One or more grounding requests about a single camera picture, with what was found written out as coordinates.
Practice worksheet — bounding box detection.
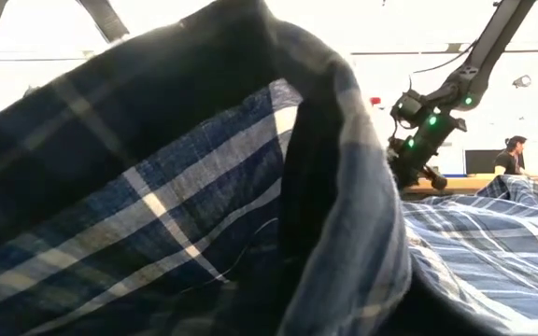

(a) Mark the long ceiling light fixture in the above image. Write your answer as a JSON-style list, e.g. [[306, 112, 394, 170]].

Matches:
[[0, 41, 538, 62]]

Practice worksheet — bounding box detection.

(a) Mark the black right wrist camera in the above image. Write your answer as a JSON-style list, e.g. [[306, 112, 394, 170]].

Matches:
[[389, 91, 432, 130]]

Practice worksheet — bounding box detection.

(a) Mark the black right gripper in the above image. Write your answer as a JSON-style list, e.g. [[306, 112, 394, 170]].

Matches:
[[388, 114, 467, 191]]

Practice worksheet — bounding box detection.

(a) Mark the person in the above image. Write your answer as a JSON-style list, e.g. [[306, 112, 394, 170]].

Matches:
[[492, 134, 531, 177]]

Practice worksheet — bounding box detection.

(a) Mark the blue plaid garment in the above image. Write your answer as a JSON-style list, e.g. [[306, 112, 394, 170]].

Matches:
[[0, 0, 538, 336]]

